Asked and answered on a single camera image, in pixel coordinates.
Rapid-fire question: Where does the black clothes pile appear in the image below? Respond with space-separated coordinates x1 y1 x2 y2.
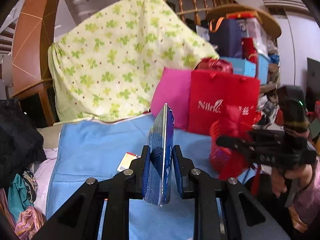
1 99 46 188

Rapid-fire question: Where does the light blue bed blanket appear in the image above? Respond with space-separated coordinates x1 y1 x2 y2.
45 113 251 240

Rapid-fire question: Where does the red plastic mesh basket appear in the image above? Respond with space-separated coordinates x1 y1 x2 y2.
209 118 251 180

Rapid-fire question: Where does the blue package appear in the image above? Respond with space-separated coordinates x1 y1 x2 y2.
142 103 174 206

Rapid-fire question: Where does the red white cardboard box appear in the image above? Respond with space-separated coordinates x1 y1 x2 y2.
117 152 139 172

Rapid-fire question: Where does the navy blue bag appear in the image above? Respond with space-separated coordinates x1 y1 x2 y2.
209 17 242 59

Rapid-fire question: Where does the light blue cardboard box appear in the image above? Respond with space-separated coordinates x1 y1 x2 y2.
220 54 270 85

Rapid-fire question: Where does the red cloth scrap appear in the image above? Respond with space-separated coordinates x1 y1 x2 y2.
216 105 261 195

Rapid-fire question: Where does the teal garment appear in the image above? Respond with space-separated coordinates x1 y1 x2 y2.
8 171 37 222

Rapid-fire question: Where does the pink sleeve right forearm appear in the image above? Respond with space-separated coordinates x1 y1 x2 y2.
293 158 319 225

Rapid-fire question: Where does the person's right hand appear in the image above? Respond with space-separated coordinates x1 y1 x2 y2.
271 164 313 198

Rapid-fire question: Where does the wooden headboard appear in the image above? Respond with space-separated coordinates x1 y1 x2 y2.
12 0 59 128

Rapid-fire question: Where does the red gift bag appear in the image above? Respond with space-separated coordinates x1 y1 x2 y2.
150 68 260 135

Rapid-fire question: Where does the green clover patterned quilt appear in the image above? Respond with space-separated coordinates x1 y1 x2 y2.
48 0 219 122

